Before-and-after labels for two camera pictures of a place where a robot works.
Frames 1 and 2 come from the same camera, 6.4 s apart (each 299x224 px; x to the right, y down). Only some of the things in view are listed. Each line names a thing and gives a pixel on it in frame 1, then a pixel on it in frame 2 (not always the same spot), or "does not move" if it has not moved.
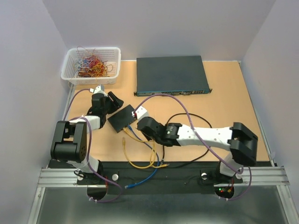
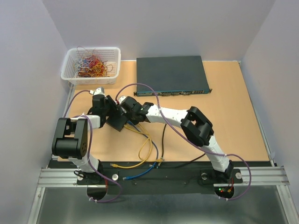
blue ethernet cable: x=145 y=141 → x=151 y=168
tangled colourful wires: x=90 y=65 does not move
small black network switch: x=123 y=118 does not move
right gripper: x=148 y=117 → x=133 y=121
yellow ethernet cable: x=154 y=149 → x=145 y=134
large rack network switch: x=176 y=75 does not move
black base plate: x=126 y=177 does not move
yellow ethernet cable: x=135 y=166 → x=114 y=165
